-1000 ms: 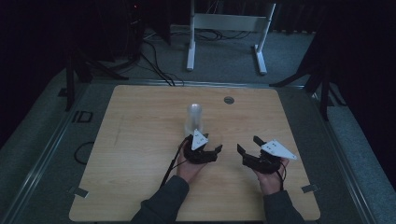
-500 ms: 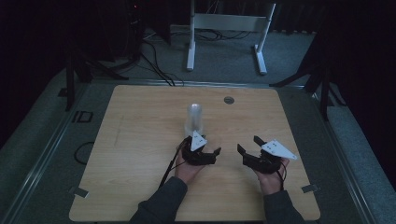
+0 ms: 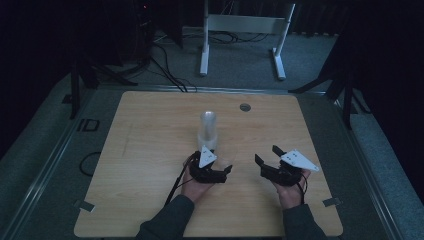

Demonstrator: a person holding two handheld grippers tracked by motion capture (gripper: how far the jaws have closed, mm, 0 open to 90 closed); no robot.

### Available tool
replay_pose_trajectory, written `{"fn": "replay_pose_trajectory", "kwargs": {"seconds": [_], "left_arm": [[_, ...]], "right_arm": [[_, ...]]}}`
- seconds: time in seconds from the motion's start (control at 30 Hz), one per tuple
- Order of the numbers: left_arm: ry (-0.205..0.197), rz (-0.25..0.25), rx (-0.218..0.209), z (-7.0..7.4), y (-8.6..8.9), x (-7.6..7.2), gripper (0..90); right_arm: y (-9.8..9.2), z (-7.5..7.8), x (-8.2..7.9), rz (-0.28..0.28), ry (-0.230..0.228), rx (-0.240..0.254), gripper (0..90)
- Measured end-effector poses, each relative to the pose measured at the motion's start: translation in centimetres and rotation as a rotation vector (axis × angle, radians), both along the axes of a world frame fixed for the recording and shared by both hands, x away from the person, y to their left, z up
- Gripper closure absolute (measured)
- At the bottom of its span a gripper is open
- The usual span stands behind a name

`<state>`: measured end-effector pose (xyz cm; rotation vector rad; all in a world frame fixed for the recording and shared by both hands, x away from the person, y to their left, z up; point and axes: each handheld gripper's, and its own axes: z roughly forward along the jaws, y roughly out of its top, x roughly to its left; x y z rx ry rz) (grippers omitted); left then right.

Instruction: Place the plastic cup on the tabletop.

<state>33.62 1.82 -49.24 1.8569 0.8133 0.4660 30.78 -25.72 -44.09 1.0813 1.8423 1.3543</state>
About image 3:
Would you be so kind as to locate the person's left hand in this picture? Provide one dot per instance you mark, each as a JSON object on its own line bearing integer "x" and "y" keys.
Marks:
{"x": 193, "y": 190}

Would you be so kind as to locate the white metal stand frame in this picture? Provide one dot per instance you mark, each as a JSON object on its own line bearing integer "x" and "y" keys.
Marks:
{"x": 245, "y": 23}

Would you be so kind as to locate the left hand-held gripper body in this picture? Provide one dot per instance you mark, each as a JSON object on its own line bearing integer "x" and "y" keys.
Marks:
{"x": 200, "y": 173}

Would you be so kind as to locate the person's right hand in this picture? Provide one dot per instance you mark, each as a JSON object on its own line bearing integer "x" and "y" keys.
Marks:
{"x": 291, "y": 196}

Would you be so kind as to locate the dark equipment rack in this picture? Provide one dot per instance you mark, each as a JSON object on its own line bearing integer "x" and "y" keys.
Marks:
{"x": 145, "y": 33}

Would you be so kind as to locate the metal floor rail frame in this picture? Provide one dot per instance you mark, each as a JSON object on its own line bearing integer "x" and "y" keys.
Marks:
{"x": 233, "y": 90}

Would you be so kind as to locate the stack of nested clear cups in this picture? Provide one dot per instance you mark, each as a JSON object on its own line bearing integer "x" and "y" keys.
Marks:
{"x": 207, "y": 130}

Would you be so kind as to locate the single clear plastic cup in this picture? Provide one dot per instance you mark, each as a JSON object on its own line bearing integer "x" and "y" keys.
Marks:
{"x": 226, "y": 156}

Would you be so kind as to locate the black tripod stand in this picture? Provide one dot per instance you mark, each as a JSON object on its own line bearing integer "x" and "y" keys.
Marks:
{"x": 347, "y": 100}
{"x": 75, "y": 90}

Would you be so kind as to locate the grey tape piece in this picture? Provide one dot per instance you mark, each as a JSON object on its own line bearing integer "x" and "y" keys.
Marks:
{"x": 332, "y": 202}
{"x": 85, "y": 206}

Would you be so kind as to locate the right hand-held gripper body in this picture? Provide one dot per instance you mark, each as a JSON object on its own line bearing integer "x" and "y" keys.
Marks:
{"x": 283, "y": 175}

